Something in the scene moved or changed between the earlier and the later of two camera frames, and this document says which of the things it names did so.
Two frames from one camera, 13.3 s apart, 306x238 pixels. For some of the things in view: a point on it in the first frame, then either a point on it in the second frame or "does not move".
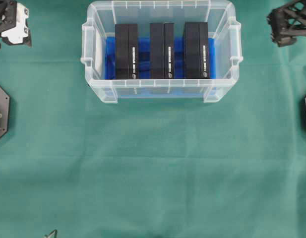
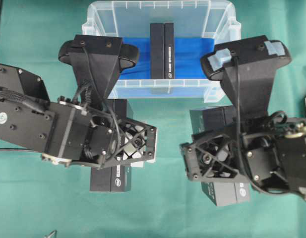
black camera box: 126,51 → 115,177
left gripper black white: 10,21 → 107,141
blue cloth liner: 145,87 → 188,54
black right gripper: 289,22 → 244,153
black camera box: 196,46 → 211,119
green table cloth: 87,167 does not move
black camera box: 161,51 does not move
